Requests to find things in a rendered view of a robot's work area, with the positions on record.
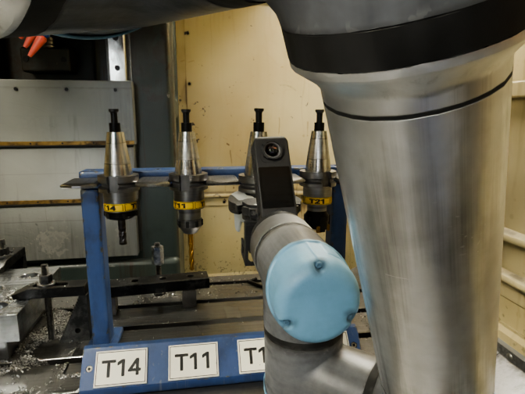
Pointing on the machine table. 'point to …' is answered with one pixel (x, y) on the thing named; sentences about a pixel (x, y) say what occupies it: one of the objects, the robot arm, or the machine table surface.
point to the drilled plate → (13, 324)
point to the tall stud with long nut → (158, 260)
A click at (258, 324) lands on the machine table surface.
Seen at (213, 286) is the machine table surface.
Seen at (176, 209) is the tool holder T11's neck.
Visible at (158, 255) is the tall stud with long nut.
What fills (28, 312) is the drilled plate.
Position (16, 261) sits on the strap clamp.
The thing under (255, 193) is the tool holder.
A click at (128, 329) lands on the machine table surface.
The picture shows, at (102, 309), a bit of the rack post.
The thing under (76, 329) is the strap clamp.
